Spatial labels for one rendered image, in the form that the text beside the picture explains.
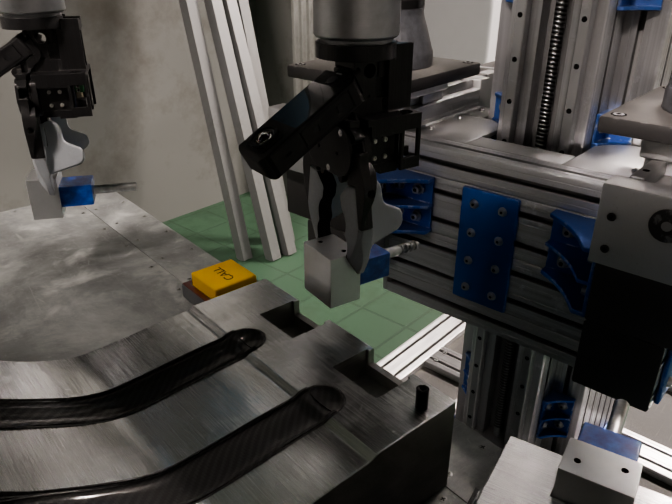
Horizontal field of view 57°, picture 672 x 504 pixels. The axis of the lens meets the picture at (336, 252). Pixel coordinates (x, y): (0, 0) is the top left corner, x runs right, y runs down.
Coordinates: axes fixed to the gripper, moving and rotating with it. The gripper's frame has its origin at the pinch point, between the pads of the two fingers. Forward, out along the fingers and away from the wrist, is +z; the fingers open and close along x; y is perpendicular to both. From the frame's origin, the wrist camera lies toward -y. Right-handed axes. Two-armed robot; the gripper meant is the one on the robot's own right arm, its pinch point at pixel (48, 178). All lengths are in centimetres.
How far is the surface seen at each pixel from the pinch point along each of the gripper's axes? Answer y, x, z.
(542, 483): 39, -56, 8
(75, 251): 0.5, 5.6, 13.4
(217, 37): 39, 169, 4
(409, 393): 32, -48, 4
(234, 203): 39, 157, 68
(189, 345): 15.4, -36.2, 4.8
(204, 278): 18.1, -14.8, 9.6
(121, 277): 7.4, -4.6, 13.4
